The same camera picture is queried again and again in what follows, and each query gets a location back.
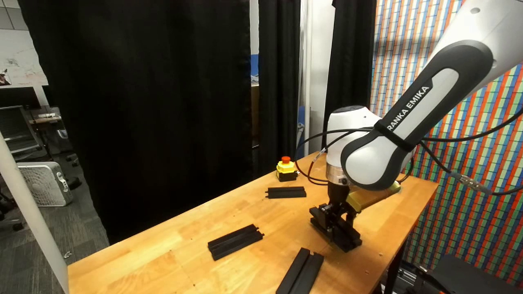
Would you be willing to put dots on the black padded seat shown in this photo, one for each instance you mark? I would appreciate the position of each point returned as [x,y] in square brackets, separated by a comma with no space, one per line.
[474,275]

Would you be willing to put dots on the white slanted board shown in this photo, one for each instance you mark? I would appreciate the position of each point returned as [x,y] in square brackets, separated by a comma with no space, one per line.
[26,213]

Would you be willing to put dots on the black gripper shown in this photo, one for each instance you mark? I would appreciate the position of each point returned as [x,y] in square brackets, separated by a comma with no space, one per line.
[336,195]

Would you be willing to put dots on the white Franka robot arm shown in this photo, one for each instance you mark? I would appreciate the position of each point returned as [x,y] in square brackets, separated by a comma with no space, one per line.
[418,108]

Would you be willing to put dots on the white desk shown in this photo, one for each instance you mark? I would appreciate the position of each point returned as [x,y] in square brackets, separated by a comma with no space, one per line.
[18,57]

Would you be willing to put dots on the white perforated computer case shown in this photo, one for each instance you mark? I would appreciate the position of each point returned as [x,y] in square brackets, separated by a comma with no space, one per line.
[45,183]

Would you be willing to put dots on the yellow emergency stop button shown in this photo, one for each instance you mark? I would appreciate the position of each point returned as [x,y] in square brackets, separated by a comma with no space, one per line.
[286,168]

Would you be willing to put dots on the gold camera box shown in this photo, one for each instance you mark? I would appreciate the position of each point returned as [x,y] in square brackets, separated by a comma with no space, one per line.
[376,195]

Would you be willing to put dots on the black curtain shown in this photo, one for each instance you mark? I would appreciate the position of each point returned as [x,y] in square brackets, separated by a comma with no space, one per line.
[348,33]
[278,54]
[140,108]

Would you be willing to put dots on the flat gray device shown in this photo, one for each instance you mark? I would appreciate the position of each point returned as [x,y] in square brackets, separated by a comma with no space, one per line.
[45,115]

